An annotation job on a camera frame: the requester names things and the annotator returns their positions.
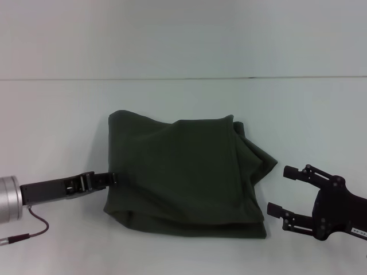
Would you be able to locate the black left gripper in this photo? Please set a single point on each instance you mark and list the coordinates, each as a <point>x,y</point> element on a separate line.
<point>48,189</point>

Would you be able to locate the white serial number label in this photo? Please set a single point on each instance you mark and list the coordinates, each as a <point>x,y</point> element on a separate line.
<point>359,229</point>

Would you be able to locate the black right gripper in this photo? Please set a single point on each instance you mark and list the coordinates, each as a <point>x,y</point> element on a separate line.
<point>338,209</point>

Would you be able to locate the dark green t-shirt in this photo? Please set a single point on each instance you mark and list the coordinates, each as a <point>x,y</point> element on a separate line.
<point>177,177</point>

